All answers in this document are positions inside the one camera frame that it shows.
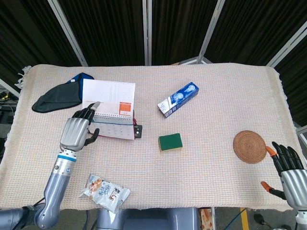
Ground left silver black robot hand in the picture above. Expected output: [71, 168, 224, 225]
[59, 101, 101, 152]

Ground black folding screen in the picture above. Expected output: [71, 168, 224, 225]
[0, 0, 307, 135]

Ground blue toothpaste box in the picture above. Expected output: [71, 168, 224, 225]
[157, 82, 200, 119]

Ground woven rattan coaster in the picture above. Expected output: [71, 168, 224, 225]
[233, 130, 268, 164]

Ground white snack bag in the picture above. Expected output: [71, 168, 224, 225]
[79, 173, 131, 214]

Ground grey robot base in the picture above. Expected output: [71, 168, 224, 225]
[95, 207, 200, 230]

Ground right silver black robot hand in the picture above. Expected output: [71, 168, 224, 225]
[260, 141, 307, 211]

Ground white desk calendar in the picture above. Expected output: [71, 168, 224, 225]
[82, 79, 136, 140]

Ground beige woven tablecloth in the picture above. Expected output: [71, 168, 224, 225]
[0, 63, 307, 213]

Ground green yellow sponge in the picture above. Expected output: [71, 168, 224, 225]
[158, 133, 183, 152]

